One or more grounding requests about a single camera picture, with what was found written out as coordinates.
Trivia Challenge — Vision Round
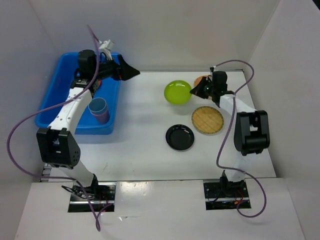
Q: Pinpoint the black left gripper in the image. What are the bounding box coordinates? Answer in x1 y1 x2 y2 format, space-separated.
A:
92 54 140 81

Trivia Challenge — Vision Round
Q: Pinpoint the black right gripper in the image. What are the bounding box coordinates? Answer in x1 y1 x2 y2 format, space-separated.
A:
190 76 216 99

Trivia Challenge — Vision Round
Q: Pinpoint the green plastic plate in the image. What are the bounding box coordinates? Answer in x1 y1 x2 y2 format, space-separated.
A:
164 80 192 105

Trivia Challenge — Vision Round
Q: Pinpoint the green-rimmed bamboo tray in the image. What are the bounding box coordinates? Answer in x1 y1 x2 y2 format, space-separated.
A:
191 106 224 135

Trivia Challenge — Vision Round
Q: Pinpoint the blue plastic cup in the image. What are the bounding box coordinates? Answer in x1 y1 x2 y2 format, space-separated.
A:
88 97 108 115

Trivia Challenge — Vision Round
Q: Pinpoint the black plastic plate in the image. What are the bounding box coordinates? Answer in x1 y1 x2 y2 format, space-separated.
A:
165 124 195 151

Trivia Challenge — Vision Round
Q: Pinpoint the pink plastic cup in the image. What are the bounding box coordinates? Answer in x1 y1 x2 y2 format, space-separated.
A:
91 110 110 125

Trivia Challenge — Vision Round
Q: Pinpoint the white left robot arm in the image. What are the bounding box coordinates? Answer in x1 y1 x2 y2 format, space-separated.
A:
36 49 140 200

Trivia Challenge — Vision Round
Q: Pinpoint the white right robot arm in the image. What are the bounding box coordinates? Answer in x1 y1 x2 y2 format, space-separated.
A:
190 71 270 201

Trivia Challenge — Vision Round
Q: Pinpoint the blue plastic bin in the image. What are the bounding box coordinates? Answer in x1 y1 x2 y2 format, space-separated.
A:
40 52 121 135

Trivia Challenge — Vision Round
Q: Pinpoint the brown woven bamboo tray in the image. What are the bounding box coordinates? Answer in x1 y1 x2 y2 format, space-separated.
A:
193 75 207 87

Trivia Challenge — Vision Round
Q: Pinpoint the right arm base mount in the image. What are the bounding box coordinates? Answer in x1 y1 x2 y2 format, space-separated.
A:
203 179 251 211

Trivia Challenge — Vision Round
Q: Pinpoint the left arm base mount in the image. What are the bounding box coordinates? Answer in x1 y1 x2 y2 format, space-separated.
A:
61 182 117 213

